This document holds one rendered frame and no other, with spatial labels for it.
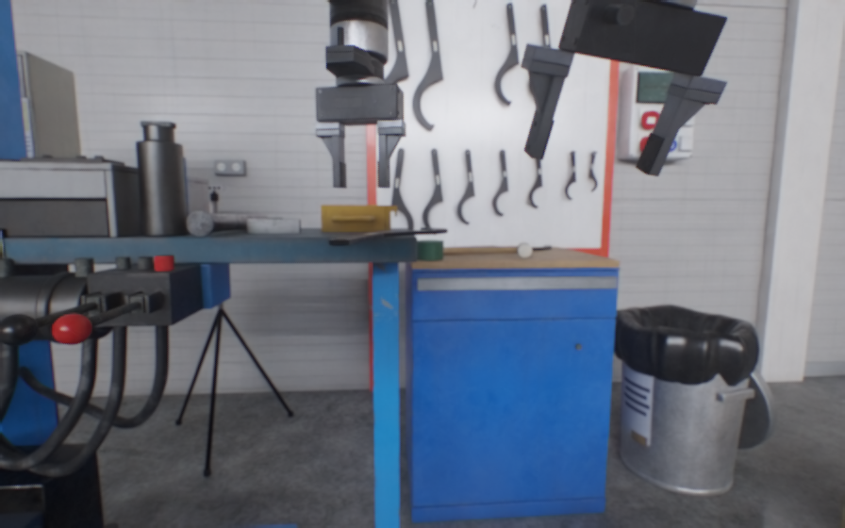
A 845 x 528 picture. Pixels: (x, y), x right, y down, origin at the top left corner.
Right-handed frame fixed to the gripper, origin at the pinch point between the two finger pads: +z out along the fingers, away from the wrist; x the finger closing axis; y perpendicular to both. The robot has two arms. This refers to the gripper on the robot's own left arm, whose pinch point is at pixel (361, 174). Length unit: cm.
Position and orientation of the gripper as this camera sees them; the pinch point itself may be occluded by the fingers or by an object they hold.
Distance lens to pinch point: 71.5
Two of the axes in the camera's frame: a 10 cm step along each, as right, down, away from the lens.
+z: 0.0, 9.9, 1.2
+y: 1.7, -1.2, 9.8
